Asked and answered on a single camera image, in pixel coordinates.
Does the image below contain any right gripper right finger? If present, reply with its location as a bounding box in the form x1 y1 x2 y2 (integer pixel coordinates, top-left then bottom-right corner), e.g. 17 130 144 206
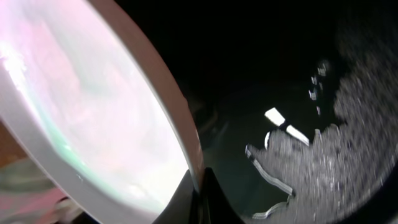
201 167 244 224

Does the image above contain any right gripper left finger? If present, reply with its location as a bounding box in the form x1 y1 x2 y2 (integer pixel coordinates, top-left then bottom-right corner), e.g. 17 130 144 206
153 171 198 224

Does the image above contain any white plate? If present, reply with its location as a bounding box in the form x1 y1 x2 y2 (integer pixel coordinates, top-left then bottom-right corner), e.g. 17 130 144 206
1 0 204 223

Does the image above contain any black round tray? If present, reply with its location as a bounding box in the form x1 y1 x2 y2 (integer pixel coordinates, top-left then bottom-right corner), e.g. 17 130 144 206
114 0 398 224

